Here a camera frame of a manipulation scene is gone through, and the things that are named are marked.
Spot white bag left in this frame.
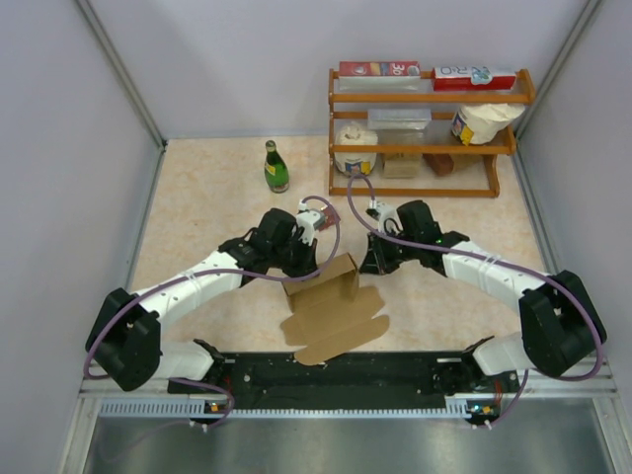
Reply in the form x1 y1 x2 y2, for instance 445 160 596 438
334 121 378 176

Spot wooden shelf rack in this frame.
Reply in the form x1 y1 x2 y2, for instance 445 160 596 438
328 68 537 198

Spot silver foil box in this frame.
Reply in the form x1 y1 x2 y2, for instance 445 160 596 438
367 109 433 130

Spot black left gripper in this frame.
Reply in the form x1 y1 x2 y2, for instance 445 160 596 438
270 231 319 281

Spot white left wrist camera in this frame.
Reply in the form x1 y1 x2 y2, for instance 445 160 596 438
295 201 326 246

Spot large white flour bag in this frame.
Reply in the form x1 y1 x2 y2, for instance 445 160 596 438
451 104 525 145

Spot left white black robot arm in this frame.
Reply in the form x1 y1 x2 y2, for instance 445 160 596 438
86 206 325 392

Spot brown cardboard box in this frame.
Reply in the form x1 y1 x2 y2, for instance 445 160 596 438
280 253 390 366

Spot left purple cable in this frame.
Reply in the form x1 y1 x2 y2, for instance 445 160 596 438
82 195 342 434

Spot tan block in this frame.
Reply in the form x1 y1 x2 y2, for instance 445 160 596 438
382 153 422 179

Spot brown red block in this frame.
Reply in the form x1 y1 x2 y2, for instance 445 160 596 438
424 153 455 177

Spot green glass bottle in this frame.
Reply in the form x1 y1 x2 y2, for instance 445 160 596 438
264 140 289 194

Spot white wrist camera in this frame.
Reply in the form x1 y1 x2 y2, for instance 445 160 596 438
295 201 326 246
366 199 400 234

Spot red white wrap box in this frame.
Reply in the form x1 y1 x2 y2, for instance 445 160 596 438
431 66 516 92

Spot small red packet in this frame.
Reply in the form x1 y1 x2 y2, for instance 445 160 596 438
320 207 340 231

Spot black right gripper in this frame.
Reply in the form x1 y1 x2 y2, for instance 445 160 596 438
358 226 420 277

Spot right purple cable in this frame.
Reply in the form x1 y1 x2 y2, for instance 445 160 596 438
346 173 607 431

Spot red foil box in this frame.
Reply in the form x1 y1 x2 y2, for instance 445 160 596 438
338 61 421 81

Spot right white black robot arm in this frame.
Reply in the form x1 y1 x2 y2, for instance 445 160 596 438
360 199 607 391

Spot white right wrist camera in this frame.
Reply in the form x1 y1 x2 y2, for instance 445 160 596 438
366 199 400 234

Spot purple cable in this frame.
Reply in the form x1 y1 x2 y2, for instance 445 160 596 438
82 195 342 434
346 173 607 431

